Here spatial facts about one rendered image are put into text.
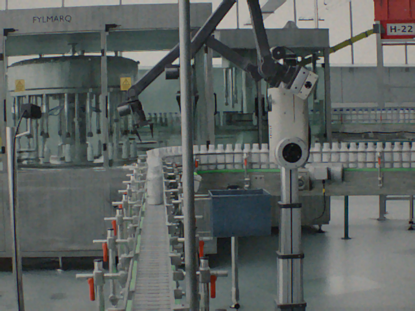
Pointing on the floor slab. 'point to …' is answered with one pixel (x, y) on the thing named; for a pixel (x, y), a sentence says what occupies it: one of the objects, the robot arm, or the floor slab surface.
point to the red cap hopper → (380, 11)
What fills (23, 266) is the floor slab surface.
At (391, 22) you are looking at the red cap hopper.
